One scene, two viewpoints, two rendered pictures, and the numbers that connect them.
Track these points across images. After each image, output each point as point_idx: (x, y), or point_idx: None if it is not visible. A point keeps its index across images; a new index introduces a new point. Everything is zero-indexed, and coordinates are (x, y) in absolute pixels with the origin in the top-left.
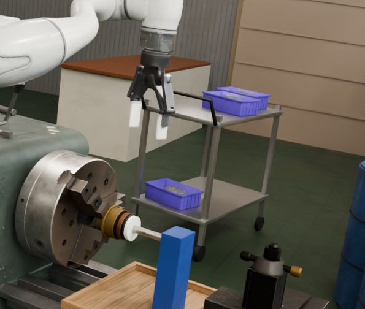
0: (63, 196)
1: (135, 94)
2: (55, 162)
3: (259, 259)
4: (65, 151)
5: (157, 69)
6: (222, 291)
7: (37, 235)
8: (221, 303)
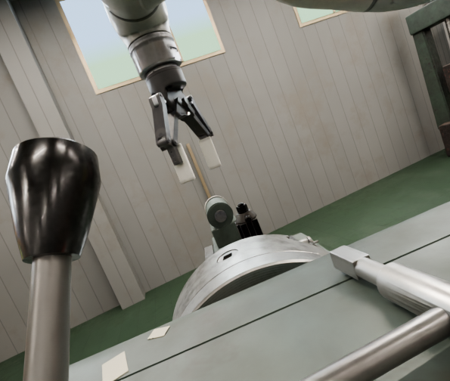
0: None
1: (177, 132)
2: (290, 247)
3: (250, 212)
4: (238, 264)
5: (182, 91)
6: None
7: None
8: None
